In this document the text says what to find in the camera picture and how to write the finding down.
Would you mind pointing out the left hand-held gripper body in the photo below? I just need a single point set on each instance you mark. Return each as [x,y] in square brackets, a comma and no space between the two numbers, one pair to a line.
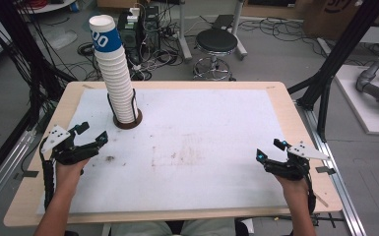
[69,155]

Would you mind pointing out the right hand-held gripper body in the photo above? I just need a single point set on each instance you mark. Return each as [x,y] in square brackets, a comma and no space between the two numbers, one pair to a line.
[292,168]

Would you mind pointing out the stack of white paper cups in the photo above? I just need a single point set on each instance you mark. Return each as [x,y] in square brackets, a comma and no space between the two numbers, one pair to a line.
[118,85]

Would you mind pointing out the blue sleeved white paper cup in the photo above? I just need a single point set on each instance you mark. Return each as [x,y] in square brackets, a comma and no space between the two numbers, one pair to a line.
[106,41]

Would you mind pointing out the person's left hand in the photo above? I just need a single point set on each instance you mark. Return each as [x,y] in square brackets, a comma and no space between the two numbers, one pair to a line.
[68,175]

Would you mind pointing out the person's right hand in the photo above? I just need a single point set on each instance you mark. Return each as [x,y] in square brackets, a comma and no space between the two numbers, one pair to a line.
[293,188]

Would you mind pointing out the white table mat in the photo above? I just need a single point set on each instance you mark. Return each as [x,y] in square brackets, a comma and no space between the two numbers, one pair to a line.
[183,131]

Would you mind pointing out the white floor platform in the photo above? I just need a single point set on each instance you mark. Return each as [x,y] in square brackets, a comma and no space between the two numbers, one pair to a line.
[357,108]

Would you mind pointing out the clear plastic bag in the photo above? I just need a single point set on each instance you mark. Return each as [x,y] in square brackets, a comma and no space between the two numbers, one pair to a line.
[59,37]

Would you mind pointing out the person's lap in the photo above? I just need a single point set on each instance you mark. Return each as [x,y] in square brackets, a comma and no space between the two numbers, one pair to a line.
[144,227]

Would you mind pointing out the black computer tower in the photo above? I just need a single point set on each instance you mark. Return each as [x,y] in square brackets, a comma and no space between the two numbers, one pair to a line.
[138,36]

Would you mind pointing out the black round stool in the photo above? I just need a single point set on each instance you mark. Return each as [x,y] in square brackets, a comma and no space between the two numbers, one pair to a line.
[216,41]

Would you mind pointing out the large cardboard box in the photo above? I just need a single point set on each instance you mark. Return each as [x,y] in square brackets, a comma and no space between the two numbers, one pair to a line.
[328,19]

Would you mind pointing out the aluminium floor rail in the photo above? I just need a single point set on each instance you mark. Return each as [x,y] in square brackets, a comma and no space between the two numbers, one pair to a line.
[338,183]
[3,170]

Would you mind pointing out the black metal frame post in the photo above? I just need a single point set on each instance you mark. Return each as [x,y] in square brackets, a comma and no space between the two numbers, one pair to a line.
[341,49]

